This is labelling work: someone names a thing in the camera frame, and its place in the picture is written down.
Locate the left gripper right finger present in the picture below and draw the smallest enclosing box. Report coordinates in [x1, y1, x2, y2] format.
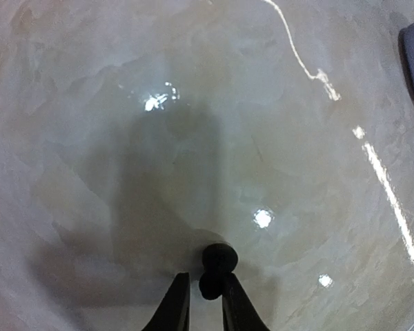
[222, 273, 269, 331]

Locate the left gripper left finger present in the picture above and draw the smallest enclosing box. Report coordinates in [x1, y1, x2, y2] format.
[142, 272, 190, 331]

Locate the black earbud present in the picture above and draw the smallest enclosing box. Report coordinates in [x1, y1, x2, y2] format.
[199, 243, 239, 301]

